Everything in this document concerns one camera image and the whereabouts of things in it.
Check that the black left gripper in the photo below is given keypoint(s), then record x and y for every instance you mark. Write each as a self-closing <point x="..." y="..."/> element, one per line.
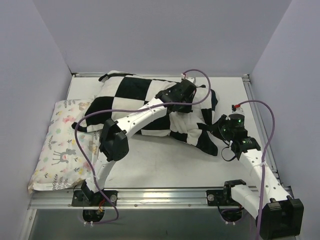
<point x="186" y="89"/>

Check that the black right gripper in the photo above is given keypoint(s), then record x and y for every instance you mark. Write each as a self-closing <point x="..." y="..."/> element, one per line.
<point x="219" y="125"/>

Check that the black white checkered pillowcase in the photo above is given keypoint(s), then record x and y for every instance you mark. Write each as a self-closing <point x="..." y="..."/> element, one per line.
<point x="127" y="91"/>

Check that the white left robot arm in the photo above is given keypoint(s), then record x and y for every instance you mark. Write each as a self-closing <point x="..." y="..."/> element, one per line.
<point x="113" y="143"/>

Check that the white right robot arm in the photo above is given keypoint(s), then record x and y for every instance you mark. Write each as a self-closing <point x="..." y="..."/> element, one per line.
<point x="277" y="214"/>

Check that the floral print pillow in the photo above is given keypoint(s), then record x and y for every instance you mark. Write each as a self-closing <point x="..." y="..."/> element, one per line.
<point x="61" y="163"/>

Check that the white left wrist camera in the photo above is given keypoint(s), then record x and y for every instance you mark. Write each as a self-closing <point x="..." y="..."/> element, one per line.
<point x="190" y="79"/>

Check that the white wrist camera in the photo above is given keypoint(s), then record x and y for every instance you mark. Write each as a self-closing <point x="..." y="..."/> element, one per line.
<point x="190" y="79"/>
<point x="237" y="109"/>

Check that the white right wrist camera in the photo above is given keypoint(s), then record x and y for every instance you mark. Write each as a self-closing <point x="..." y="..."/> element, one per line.
<point x="237" y="109"/>

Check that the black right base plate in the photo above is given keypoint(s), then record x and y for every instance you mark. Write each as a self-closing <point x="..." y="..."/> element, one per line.
<point x="216" y="197"/>

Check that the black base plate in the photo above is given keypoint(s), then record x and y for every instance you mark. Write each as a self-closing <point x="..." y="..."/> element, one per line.
<point x="95" y="200"/>
<point x="216" y="197"/>

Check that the aluminium front rail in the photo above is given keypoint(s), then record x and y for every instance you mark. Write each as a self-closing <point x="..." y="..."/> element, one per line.
<point x="129" y="198"/>

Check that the aluminium back rail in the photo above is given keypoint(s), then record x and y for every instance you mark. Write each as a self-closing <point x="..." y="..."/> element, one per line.
<point x="88" y="74"/>

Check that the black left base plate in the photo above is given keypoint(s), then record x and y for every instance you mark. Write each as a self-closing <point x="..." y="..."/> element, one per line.
<point x="95" y="200"/>

